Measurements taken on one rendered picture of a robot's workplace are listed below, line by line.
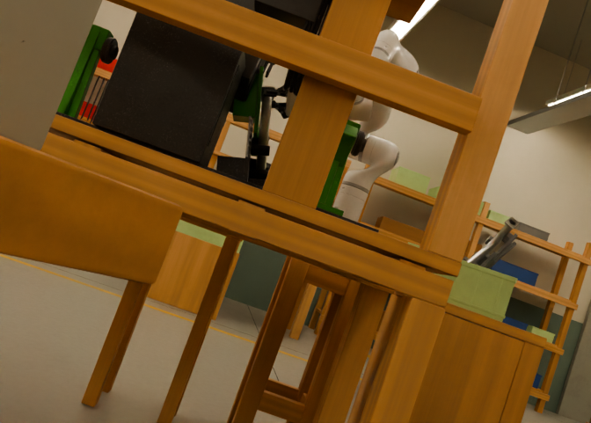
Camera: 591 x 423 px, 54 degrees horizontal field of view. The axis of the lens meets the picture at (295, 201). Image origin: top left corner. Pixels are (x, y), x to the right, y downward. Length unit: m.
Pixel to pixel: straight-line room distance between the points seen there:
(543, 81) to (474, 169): 7.31
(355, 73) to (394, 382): 0.75
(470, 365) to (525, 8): 1.23
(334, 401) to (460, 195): 0.92
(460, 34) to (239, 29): 7.10
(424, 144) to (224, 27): 6.58
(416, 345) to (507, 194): 6.91
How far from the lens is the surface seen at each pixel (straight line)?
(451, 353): 2.23
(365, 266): 1.44
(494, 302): 2.28
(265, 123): 1.74
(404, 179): 7.19
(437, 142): 7.98
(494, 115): 1.57
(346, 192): 2.37
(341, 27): 1.53
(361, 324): 2.06
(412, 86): 1.46
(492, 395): 2.27
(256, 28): 1.46
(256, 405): 2.31
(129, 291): 2.24
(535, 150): 8.57
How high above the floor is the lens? 0.75
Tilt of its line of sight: 5 degrees up
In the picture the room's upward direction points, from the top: 20 degrees clockwise
